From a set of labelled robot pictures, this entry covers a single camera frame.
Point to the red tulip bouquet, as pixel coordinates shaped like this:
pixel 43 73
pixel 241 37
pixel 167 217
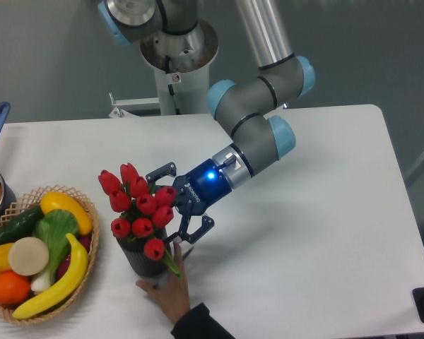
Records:
pixel 144 211

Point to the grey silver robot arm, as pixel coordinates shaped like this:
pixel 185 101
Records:
pixel 180 47

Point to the orange fruit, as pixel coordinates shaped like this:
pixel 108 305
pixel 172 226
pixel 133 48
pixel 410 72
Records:
pixel 14 288

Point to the dark red vegetable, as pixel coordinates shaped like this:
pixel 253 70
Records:
pixel 64 265

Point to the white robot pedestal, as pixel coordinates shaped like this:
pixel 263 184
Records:
pixel 182 82

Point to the person's hand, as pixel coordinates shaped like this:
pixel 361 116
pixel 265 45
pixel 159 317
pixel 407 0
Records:
pixel 173 295

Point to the black pen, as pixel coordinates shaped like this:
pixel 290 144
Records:
pixel 187 253

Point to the yellow squash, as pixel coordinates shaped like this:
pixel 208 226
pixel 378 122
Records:
pixel 57 200

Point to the green cucumber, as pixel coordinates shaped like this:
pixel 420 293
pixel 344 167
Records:
pixel 21 226

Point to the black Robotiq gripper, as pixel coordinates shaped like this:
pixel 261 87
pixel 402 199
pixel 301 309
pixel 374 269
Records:
pixel 208 187

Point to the dark sleeved forearm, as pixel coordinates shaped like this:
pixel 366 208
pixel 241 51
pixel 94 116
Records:
pixel 197 323

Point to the woven wicker basket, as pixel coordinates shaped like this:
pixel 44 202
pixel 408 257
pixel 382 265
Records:
pixel 30 200

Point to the dark grey ribbed vase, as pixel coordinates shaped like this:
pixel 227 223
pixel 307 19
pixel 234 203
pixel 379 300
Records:
pixel 140 263

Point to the beige round disc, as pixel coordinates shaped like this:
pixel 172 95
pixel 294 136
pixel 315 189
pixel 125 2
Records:
pixel 28 256

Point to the green bok choy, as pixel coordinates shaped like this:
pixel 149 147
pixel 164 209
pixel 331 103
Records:
pixel 52 230

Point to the yellow banana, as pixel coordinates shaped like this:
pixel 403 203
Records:
pixel 62 288

